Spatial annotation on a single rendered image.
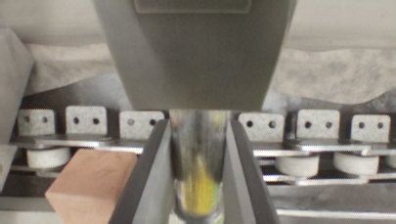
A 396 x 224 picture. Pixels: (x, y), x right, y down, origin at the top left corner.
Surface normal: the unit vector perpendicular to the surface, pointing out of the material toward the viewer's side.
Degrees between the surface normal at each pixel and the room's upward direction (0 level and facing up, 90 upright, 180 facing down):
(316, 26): 0
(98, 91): 0
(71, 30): 0
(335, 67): 44
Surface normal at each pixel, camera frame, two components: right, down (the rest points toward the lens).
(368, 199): -0.02, 0.09
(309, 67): -0.09, 0.77
